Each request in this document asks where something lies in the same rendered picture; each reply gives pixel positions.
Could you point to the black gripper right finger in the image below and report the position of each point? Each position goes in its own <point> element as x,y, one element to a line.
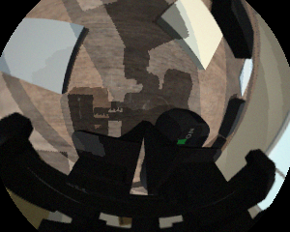
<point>162,156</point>

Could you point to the dark grey controller unit with green rocker switches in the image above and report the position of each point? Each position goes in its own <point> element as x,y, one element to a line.
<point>182,126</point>

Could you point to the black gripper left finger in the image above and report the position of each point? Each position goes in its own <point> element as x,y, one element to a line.
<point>124,150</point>

